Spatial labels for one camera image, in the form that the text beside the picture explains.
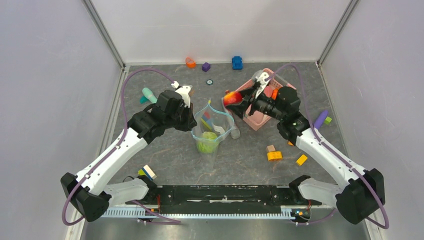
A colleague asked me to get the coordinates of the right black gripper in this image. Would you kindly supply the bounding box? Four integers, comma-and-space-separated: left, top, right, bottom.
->
225, 84, 285, 122

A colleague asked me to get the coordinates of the red toy apple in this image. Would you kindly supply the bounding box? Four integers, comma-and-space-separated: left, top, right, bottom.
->
222, 91, 243, 107

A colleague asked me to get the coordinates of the pink plastic basket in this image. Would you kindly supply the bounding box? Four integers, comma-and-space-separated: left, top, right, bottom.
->
222, 68, 301, 131

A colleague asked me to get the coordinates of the clear zip top bag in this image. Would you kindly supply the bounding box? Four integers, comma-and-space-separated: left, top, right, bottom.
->
190, 99, 235, 169

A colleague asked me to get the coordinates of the green toy cabbage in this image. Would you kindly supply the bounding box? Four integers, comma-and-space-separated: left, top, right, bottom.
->
196, 131, 219, 154

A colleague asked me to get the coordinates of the orange toy pumpkin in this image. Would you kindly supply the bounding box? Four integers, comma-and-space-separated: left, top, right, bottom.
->
271, 88, 279, 100

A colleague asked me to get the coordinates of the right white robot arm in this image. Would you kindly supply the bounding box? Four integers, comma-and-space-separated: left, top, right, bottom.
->
223, 86, 389, 229

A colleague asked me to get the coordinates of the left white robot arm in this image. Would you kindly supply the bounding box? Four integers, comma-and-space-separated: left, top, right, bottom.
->
60, 85, 197, 222

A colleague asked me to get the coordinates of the mint green toy microphone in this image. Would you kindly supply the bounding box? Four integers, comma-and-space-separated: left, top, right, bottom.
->
139, 87, 158, 104

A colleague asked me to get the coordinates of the grey toy microphone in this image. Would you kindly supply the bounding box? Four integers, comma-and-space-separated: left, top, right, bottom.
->
228, 122, 241, 139

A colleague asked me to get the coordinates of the multicolour toy brick block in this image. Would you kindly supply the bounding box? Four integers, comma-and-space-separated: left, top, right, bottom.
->
200, 111, 215, 132

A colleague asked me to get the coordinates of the blue toy car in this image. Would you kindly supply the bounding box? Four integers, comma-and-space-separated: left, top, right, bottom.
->
231, 56, 244, 70

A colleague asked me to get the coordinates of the purple toy cube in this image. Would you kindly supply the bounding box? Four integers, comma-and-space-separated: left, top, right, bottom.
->
201, 62, 211, 72

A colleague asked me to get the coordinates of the small wooden cube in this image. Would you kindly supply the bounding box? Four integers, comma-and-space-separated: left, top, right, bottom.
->
266, 145, 276, 153

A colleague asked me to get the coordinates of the yellow toy brick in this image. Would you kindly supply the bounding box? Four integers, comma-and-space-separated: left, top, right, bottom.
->
266, 151, 283, 162

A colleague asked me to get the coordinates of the white blue green block stack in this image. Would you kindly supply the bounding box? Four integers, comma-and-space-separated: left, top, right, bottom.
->
138, 165, 157, 180

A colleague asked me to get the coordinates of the purple toy microphone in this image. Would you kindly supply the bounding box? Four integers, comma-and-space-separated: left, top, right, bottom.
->
313, 110, 329, 130

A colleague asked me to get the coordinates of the small yellow block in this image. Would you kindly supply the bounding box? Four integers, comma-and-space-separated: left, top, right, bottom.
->
296, 154, 308, 166

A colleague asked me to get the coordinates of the small green cube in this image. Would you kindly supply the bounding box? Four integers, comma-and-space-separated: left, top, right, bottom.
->
324, 116, 333, 125

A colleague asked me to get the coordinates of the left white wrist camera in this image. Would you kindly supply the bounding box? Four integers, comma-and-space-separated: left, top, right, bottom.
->
171, 81, 192, 108

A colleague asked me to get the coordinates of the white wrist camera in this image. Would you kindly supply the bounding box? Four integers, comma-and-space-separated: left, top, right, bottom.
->
171, 81, 192, 108
255, 71, 271, 99

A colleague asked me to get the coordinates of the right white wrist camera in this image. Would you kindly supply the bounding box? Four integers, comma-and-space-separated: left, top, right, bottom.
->
255, 71, 271, 99

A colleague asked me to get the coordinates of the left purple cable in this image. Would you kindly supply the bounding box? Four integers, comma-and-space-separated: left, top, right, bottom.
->
61, 67, 176, 227

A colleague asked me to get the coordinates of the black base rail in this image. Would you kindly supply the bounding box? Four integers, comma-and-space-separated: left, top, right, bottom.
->
138, 176, 321, 215

